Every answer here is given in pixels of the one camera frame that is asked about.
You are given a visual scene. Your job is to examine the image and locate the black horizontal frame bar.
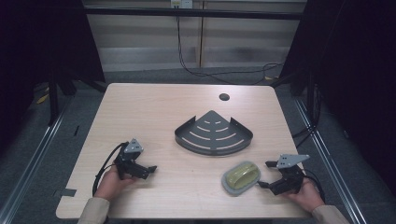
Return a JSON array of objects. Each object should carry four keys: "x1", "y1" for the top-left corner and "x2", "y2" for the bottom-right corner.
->
[{"x1": 84, "y1": 7, "x2": 304, "y2": 21}]

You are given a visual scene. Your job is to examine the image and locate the yellow floor marker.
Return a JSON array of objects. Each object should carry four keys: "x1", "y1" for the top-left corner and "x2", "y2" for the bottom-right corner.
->
[{"x1": 35, "y1": 92, "x2": 50, "y2": 105}]

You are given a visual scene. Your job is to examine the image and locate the black cables by stand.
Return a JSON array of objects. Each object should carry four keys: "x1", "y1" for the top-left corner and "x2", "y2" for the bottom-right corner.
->
[{"x1": 290, "y1": 83, "x2": 321, "y2": 149}]

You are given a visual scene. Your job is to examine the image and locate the dark grey corner shelf rack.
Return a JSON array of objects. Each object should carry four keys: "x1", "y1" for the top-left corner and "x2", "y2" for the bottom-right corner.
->
[{"x1": 174, "y1": 109, "x2": 254, "y2": 157}]

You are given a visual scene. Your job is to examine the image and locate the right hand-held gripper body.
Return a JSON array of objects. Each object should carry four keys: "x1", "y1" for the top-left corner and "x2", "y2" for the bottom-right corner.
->
[{"x1": 268, "y1": 153, "x2": 311, "y2": 196}]

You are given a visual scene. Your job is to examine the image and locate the metal floor rail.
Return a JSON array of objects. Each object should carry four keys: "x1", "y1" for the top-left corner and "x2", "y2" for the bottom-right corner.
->
[
  {"x1": 293, "y1": 98, "x2": 366, "y2": 224},
  {"x1": 0, "y1": 92, "x2": 75, "y2": 224}
]

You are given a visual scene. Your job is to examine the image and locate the black floor cable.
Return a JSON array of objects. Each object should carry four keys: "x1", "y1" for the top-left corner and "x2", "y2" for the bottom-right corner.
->
[{"x1": 176, "y1": 15, "x2": 285, "y2": 86}]

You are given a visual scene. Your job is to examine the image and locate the black stand leg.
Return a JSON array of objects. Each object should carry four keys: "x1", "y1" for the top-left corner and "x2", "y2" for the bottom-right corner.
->
[{"x1": 47, "y1": 74, "x2": 60, "y2": 127}]

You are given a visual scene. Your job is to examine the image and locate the grey tape strip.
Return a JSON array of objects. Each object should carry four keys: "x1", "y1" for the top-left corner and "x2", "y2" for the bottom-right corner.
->
[{"x1": 52, "y1": 188, "x2": 78, "y2": 198}]

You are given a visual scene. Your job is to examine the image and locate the white wall socket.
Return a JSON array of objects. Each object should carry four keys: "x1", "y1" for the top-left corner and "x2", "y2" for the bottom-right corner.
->
[{"x1": 170, "y1": 0, "x2": 194, "y2": 9}]

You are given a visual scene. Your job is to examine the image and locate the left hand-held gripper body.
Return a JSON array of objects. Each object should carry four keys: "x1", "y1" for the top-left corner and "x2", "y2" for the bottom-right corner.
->
[{"x1": 113, "y1": 138, "x2": 145, "y2": 180}]

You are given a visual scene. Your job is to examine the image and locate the person's right hand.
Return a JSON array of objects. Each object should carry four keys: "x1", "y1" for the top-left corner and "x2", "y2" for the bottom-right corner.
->
[{"x1": 282, "y1": 177, "x2": 326, "y2": 214}]

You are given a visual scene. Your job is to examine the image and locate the yellow-green soap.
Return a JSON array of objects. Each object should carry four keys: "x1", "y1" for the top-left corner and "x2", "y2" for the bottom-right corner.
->
[{"x1": 225, "y1": 163, "x2": 261, "y2": 190}]

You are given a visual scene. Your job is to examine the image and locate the dark curtain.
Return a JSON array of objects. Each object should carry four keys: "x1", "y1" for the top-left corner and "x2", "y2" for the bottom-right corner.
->
[
  {"x1": 278, "y1": 0, "x2": 396, "y2": 188},
  {"x1": 0, "y1": 0, "x2": 106, "y2": 157}
]

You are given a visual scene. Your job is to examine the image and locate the person's left hand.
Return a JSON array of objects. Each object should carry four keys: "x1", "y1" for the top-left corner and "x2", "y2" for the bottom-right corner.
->
[{"x1": 93, "y1": 164, "x2": 139, "y2": 202}]

